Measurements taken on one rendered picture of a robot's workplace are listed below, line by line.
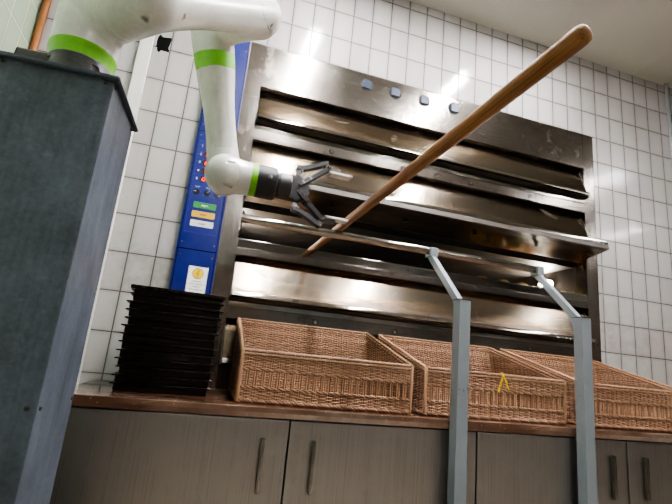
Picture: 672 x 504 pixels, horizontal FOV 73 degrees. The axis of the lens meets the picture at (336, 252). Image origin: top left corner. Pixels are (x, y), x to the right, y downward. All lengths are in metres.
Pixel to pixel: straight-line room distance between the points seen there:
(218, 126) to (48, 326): 0.75
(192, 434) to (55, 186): 0.73
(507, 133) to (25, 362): 2.34
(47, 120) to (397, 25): 1.98
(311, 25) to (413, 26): 0.56
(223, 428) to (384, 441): 0.47
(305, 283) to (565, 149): 1.67
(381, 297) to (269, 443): 0.92
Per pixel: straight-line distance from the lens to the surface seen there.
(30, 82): 1.04
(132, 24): 1.08
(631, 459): 2.03
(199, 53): 1.46
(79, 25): 1.13
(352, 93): 2.32
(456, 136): 0.96
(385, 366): 1.49
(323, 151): 2.13
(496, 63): 2.84
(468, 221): 2.15
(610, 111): 3.24
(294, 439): 1.38
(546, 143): 2.81
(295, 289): 1.92
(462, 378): 1.51
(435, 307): 2.15
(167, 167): 2.01
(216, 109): 1.41
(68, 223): 0.92
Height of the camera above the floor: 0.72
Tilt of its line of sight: 14 degrees up
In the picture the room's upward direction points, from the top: 6 degrees clockwise
